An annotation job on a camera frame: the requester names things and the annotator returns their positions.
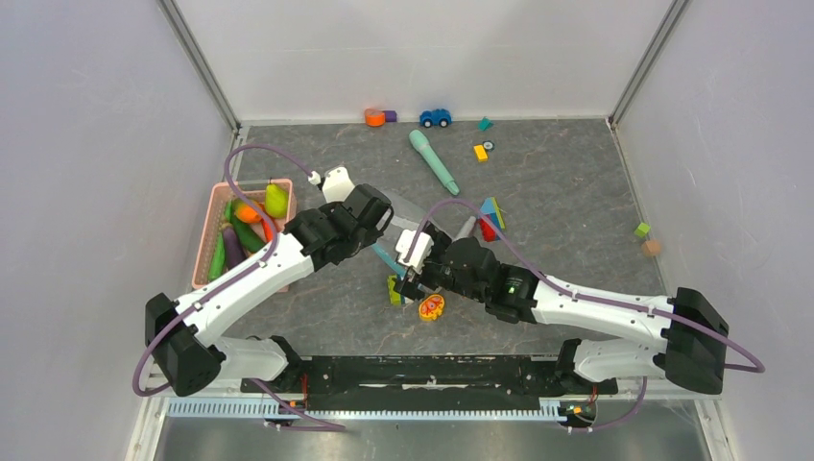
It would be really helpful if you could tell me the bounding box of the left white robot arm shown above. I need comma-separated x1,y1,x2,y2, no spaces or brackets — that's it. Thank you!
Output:
145,183,394,397

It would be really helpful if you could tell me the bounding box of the purple cable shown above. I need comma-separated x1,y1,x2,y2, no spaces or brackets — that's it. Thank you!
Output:
132,143,347,434
406,198,766,434

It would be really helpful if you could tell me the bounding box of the purple toy eggplant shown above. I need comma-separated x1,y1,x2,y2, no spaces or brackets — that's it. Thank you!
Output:
222,225,246,269

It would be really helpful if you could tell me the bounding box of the tan wooden cube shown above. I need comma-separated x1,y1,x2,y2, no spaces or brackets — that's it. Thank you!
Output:
640,239,662,257

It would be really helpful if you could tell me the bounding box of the pink plastic basket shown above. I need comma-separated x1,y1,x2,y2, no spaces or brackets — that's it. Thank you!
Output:
191,179,297,290

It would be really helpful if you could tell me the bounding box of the lime green cube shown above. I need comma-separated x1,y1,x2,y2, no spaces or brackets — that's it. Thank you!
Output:
634,222,651,239

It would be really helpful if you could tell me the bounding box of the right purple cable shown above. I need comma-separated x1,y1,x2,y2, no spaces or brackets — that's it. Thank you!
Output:
406,198,766,434

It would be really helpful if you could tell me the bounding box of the clear zip top bag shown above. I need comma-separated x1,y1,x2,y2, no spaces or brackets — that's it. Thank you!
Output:
371,189,426,277

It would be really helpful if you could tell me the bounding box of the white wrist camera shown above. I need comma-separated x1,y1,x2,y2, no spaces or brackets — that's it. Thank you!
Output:
395,230,433,274
308,166,355,203

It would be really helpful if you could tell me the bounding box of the green white brick stack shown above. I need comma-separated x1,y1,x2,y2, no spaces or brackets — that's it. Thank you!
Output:
387,275,410,306

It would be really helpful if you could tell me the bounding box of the blue green red block stack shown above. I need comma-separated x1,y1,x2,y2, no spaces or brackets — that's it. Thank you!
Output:
478,197,506,242

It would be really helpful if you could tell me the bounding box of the light green toy bean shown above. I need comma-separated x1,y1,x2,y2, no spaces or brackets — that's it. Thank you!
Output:
207,232,226,282

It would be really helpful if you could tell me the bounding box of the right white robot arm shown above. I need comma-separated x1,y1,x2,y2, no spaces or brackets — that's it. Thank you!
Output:
395,225,729,395

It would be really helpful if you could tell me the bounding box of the teal triangle block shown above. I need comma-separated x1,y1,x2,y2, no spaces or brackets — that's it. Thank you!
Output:
478,116,493,132

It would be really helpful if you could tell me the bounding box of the yellow small brick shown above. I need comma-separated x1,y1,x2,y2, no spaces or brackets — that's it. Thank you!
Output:
473,145,489,162

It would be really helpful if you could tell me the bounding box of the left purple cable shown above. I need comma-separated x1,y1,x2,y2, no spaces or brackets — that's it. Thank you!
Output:
132,143,347,434

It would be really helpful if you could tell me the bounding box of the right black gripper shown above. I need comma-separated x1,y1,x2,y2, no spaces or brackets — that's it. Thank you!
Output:
393,220,487,304

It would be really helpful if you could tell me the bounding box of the orange green toy mango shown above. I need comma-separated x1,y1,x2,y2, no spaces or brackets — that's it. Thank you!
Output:
230,199,264,225

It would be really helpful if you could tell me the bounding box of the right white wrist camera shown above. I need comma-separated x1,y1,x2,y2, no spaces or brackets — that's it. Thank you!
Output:
395,230,433,274

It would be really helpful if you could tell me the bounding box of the grey toy microphone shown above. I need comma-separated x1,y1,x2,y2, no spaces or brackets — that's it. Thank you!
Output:
453,216,478,241

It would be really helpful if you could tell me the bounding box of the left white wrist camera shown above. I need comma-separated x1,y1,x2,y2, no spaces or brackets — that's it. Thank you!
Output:
308,166,355,203

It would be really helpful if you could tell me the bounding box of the yellow red round toy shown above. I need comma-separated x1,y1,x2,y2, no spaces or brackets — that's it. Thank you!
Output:
419,294,445,322

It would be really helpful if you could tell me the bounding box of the green toy pear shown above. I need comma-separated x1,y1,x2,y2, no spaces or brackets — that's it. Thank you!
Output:
264,183,289,219

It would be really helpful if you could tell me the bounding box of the mint green toy microphone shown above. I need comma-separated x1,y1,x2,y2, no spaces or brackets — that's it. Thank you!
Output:
408,130,460,196

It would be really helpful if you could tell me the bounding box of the blue toy car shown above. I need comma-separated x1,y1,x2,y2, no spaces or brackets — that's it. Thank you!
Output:
419,109,453,128

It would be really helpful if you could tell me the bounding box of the orange half-round block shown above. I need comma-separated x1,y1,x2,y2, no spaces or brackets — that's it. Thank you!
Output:
363,109,387,128

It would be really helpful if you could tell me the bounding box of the dark green toy cucumber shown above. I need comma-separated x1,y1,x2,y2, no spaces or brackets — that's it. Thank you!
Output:
229,214,266,254

